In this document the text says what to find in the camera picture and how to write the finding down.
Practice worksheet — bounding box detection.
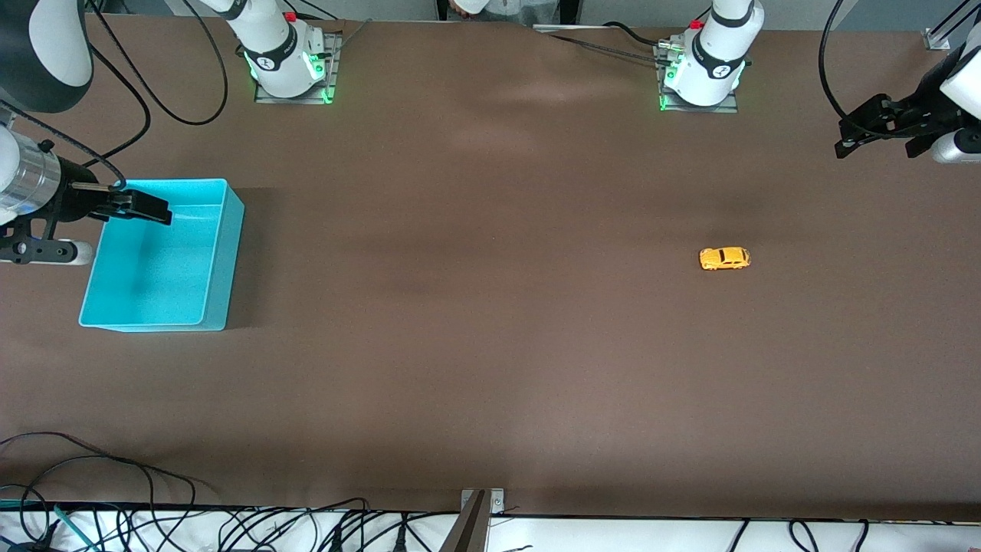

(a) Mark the yellow toy beetle car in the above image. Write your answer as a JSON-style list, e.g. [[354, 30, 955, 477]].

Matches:
[[699, 247, 751, 271]]

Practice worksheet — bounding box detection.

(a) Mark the turquoise plastic bin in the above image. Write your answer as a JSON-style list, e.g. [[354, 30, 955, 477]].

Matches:
[[79, 179, 246, 332]]

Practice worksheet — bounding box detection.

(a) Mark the person in grey clothes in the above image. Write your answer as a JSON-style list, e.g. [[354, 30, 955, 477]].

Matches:
[[448, 0, 564, 28]]

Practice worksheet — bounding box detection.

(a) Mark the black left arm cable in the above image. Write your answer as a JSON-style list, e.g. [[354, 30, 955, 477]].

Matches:
[[817, 0, 920, 140]]

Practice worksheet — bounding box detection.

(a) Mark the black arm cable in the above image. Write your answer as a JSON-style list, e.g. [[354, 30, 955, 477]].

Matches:
[[0, 0, 230, 189], [817, 0, 920, 140]]

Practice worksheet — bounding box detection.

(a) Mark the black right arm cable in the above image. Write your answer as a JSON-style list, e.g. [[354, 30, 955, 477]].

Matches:
[[0, 0, 230, 189]]

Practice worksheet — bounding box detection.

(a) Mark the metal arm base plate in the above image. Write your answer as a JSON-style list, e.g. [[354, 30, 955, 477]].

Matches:
[[254, 32, 342, 104], [655, 42, 740, 114]]

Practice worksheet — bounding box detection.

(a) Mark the thick black base cable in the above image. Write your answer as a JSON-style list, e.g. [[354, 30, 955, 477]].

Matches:
[[604, 21, 669, 48]]

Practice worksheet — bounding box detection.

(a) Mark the thin black base cable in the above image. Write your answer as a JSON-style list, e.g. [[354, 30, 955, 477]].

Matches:
[[548, 34, 660, 62]]

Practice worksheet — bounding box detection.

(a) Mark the long black looped cable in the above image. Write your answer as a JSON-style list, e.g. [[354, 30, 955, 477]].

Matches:
[[0, 432, 198, 552]]

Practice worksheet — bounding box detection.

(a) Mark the grey camera pole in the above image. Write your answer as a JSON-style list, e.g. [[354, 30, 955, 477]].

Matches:
[[439, 491, 491, 552]]

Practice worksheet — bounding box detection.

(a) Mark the small metal mounting bracket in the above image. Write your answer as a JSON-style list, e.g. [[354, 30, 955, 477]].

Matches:
[[460, 488, 507, 516]]

